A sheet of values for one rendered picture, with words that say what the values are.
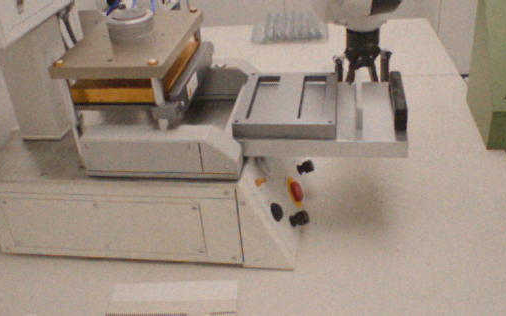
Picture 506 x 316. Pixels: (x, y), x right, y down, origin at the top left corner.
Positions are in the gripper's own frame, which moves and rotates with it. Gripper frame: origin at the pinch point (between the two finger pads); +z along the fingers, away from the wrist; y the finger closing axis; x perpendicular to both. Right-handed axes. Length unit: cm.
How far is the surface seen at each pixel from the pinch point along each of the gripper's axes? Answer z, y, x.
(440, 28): 42, 105, 148
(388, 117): -17.1, -9.4, -34.8
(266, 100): -18.1, -27.5, -23.5
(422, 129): 4.8, 13.1, -6.0
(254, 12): 41, 18, 218
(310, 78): -19.1, -18.1, -19.3
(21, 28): -37, -64, -23
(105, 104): -23, -54, -25
